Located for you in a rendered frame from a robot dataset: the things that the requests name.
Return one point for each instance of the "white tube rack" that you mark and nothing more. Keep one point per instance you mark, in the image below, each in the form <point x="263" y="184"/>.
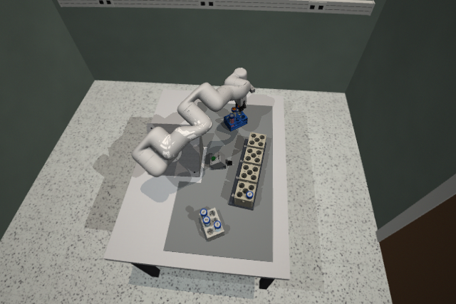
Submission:
<point x="210" y="231"/>

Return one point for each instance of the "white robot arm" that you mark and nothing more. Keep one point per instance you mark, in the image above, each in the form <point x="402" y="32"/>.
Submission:
<point x="170" y="145"/>

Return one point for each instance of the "grey flat mat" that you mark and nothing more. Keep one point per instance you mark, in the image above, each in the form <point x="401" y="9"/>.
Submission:
<point x="248" y="234"/>

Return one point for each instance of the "beige square adapter with holes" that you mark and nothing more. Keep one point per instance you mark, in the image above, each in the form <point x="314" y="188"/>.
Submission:
<point x="256" y="141"/>
<point x="249" y="173"/>
<point x="253" y="156"/>

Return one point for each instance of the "blue tube rack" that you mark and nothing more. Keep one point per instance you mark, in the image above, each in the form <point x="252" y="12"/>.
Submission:
<point x="240" y="121"/>

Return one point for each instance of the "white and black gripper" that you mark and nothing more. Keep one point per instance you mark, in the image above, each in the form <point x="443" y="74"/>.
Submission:
<point x="241" y="103"/>

